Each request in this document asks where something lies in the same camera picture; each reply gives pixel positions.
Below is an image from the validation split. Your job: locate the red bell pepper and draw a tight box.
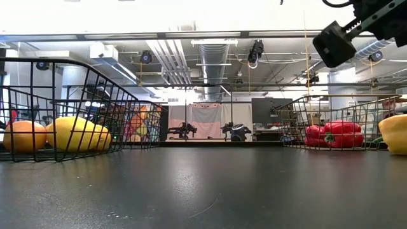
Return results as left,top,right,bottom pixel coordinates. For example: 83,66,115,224
304,125,328,148
323,120,365,149

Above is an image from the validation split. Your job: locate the yellow-orange citrus fruit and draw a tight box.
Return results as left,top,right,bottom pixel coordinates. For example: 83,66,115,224
92,124,113,151

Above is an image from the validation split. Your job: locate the yellow lemon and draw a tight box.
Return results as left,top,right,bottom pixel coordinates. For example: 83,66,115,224
45,116,100,153

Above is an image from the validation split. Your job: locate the orange citrus fruit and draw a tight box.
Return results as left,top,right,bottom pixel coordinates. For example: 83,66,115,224
3,120,48,154

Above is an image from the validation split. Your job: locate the yellow bell pepper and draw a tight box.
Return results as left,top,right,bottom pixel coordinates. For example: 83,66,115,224
377,113,407,156

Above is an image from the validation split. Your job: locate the pink grey hanging cloth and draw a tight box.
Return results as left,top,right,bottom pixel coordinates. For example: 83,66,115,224
167,103,254,140

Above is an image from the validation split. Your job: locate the colourful painted panel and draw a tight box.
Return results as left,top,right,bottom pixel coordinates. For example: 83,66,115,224
122,104,163,143

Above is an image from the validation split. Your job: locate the white ceiling unit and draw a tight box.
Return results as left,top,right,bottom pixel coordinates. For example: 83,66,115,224
89,43,119,60

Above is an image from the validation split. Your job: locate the silver flexible duct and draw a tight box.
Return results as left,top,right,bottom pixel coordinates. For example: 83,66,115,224
353,38,396,61

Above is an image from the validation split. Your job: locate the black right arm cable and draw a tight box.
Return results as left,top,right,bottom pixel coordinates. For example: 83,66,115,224
321,0,354,8

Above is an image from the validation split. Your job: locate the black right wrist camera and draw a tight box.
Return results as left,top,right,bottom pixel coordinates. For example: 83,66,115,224
312,20,357,69

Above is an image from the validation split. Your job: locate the gold wire basket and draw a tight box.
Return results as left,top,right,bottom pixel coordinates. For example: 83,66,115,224
272,94,402,151

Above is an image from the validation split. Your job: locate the black overhead camera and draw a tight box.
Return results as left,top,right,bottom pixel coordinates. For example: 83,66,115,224
247,39,265,69

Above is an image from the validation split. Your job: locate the black wall panel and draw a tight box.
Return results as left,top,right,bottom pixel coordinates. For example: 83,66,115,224
251,97,284,125

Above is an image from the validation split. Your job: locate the silver ceiling duct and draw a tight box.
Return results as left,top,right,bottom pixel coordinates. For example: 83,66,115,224
198,43,230,102

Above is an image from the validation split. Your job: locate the black overhead frame beam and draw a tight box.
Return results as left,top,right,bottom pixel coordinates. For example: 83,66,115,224
0,30,322,41

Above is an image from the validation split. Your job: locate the black wire basket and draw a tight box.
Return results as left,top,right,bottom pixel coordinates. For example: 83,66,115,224
0,57,167,163

